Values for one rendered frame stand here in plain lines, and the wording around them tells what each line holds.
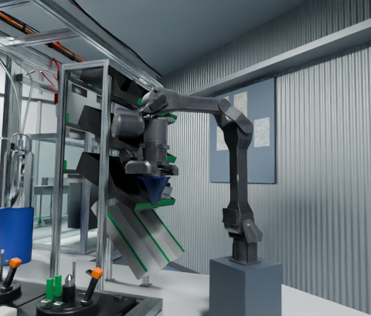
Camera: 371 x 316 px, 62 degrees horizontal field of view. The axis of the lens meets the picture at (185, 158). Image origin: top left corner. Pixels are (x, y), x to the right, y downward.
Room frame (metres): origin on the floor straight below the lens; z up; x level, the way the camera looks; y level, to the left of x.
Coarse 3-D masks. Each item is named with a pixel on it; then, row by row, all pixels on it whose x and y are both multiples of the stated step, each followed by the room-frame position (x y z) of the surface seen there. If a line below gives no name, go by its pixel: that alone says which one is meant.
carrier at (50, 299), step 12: (60, 276) 0.79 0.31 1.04; (72, 276) 0.76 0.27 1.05; (48, 288) 0.76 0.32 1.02; (60, 288) 0.79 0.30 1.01; (72, 288) 0.75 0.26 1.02; (36, 300) 0.81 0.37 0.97; (48, 300) 0.72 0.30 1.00; (60, 300) 0.76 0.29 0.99; (72, 300) 0.76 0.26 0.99; (84, 300) 0.74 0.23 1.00; (96, 300) 0.77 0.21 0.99; (108, 300) 0.82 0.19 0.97; (120, 300) 0.82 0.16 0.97; (132, 300) 0.82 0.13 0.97; (0, 312) 0.69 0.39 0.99; (12, 312) 0.70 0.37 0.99; (24, 312) 0.74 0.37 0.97; (36, 312) 0.72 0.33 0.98; (48, 312) 0.70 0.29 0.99; (60, 312) 0.70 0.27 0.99; (72, 312) 0.70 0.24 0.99; (84, 312) 0.72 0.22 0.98; (96, 312) 0.75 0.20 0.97; (108, 312) 0.75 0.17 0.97; (120, 312) 0.76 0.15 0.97
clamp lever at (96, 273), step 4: (96, 268) 0.74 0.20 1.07; (100, 268) 0.75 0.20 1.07; (88, 272) 0.74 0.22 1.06; (92, 272) 0.73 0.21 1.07; (96, 272) 0.73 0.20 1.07; (100, 272) 0.73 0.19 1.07; (92, 276) 0.74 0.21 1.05; (96, 276) 0.73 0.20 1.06; (100, 276) 0.74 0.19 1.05; (92, 280) 0.73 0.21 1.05; (96, 280) 0.74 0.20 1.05; (92, 284) 0.73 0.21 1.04; (96, 284) 0.74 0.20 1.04; (88, 288) 0.74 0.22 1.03; (92, 288) 0.74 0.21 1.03; (88, 292) 0.74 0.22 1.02; (92, 292) 0.74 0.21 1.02; (88, 296) 0.74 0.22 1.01
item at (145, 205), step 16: (80, 160) 1.04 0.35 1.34; (96, 160) 1.01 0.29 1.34; (112, 160) 1.14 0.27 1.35; (96, 176) 1.01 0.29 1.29; (112, 176) 1.14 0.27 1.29; (128, 176) 1.11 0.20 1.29; (112, 192) 0.98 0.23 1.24; (128, 192) 1.06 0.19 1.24; (144, 192) 1.07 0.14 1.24; (144, 208) 0.98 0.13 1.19
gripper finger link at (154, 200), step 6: (144, 180) 0.73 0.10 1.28; (150, 180) 0.74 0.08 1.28; (156, 180) 0.73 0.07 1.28; (162, 180) 0.73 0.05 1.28; (150, 186) 0.74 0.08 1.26; (156, 186) 0.73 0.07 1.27; (150, 192) 0.74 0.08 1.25; (156, 192) 0.73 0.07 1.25; (150, 198) 0.74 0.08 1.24; (156, 198) 0.74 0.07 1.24
